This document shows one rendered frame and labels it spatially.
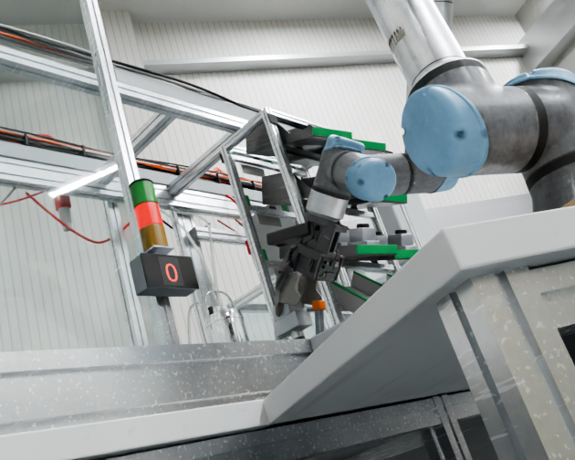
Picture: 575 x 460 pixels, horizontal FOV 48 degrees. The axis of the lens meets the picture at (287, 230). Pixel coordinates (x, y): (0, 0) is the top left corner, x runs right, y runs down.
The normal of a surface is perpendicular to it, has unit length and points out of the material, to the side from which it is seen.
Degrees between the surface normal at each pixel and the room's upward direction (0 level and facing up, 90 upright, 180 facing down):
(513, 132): 128
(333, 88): 90
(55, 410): 90
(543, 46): 90
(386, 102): 90
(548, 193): 69
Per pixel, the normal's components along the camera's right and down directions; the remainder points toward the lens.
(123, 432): 0.68, -0.47
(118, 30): 0.28, -0.46
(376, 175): 0.36, 0.24
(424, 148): -0.89, 0.18
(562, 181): -0.68, -0.42
